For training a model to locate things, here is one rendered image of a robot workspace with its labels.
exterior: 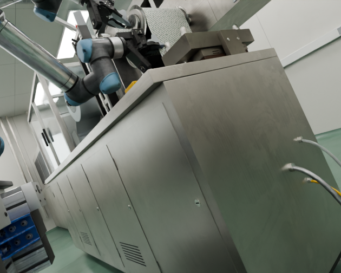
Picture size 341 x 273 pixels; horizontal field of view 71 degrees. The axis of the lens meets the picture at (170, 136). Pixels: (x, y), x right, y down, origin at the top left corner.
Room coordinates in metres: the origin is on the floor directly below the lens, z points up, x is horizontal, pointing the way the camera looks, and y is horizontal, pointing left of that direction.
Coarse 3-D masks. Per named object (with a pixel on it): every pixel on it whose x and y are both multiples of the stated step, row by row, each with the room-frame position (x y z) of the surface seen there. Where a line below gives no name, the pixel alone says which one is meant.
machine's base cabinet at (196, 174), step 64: (256, 64) 0.89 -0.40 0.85; (128, 128) 0.84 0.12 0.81; (192, 128) 0.64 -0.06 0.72; (256, 128) 0.79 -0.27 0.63; (64, 192) 2.12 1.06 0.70; (128, 192) 1.03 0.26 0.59; (192, 192) 0.68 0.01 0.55; (256, 192) 0.72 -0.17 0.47; (320, 192) 0.91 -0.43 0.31; (128, 256) 1.32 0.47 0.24; (192, 256) 0.80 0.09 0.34; (256, 256) 0.65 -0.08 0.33; (320, 256) 0.81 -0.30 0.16
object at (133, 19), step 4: (132, 16) 1.01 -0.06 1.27; (136, 16) 1.00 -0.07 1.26; (128, 20) 1.04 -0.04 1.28; (132, 20) 1.02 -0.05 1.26; (136, 20) 1.00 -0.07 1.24; (132, 24) 1.03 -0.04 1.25; (136, 24) 1.01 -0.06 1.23; (132, 28) 1.04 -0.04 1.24; (136, 28) 1.01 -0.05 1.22; (132, 32) 1.05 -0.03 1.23; (136, 32) 1.04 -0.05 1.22
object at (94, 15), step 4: (92, 0) 0.94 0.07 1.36; (88, 4) 0.95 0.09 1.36; (92, 4) 0.93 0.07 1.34; (88, 8) 0.96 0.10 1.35; (92, 8) 0.93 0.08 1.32; (96, 8) 0.94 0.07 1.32; (88, 12) 0.96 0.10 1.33; (92, 12) 0.94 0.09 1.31; (96, 12) 0.94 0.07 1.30; (92, 16) 0.94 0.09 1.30; (96, 16) 0.93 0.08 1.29; (92, 20) 0.94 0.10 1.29; (96, 20) 0.93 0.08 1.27; (100, 20) 0.94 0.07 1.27; (92, 24) 0.95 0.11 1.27; (96, 24) 0.93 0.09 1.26; (100, 24) 0.94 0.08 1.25; (96, 28) 0.95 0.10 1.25
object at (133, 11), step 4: (132, 12) 1.02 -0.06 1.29; (136, 12) 1.00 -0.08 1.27; (140, 12) 0.99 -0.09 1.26; (128, 16) 1.05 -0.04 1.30; (140, 16) 0.99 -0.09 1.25; (140, 20) 1.00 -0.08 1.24; (140, 24) 1.01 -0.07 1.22; (140, 28) 1.02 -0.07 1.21; (148, 28) 1.02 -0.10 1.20; (148, 32) 1.04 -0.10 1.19; (148, 36) 1.08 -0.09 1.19
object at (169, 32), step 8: (152, 24) 1.00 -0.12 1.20; (160, 24) 1.03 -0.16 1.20; (168, 24) 1.05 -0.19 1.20; (176, 24) 1.08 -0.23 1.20; (184, 24) 1.11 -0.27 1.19; (152, 32) 0.99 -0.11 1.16; (160, 32) 1.02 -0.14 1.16; (168, 32) 1.04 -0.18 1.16; (176, 32) 1.07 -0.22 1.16; (160, 40) 1.01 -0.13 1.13; (168, 40) 1.03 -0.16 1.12; (176, 40) 1.06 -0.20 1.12; (160, 48) 0.99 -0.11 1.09
